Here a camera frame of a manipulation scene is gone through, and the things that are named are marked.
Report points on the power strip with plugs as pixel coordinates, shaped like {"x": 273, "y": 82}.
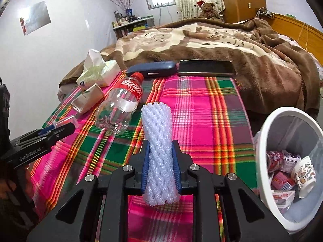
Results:
{"x": 265, "y": 12}

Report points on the white rimmed clear trash bin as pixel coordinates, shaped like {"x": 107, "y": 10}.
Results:
{"x": 262, "y": 169}

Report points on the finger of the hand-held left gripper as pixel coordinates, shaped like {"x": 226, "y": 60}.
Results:
{"x": 63, "y": 131}
{"x": 48, "y": 131}

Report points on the silver wall poster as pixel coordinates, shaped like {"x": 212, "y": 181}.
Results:
{"x": 37, "y": 17}

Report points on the dark blue glasses case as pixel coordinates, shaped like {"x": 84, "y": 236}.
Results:
{"x": 151, "y": 68}

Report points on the beige drink carton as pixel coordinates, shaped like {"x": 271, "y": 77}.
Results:
{"x": 87, "y": 98}

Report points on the teddy bear with red hat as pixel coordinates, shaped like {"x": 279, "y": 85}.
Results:
{"x": 208, "y": 10}

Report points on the printed white paper cup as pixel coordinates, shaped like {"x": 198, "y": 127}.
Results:
{"x": 304, "y": 174}

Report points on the soft tissue pack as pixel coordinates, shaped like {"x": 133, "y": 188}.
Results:
{"x": 106, "y": 73}

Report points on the small clear plastic cup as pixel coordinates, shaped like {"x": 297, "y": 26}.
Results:
{"x": 64, "y": 121}

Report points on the pink green plaid blanket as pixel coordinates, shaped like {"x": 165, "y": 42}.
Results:
{"x": 201, "y": 121}

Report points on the vase with dry branches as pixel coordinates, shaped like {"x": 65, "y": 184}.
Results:
{"x": 126, "y": 5}

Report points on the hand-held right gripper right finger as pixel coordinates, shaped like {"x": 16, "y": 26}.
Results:
{"x": 176, "y": 171}

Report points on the black smartphone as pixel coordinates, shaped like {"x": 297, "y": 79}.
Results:
{"x": 207, "y": 67}

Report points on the brown patterned blanket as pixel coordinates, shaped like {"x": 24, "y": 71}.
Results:
{"x": 201, "y": 42}

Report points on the clear bottle with red label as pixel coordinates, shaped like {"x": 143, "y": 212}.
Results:
{"x": 118, "y": 105}

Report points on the pink and white carton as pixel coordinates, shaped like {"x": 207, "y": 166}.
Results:
{"x": 284, "y": 199}

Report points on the cluttered shelf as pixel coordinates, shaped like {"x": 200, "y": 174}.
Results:
{"x": 133, "y": 25}

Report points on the wooden wardrobe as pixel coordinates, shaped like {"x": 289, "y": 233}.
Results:
{"x": 239, "y": 0}

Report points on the red cartoon face can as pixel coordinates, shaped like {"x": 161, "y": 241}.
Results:
{"x": 275, "y": 160}

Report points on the white foam net sleeve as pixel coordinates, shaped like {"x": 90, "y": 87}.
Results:
{"x": 159, "y": 136}

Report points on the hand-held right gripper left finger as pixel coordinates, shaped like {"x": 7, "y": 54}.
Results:
{"x": 145, "y": 171}

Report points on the wooden headboard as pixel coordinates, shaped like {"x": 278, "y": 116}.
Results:
{"x": 297, "y": 27}

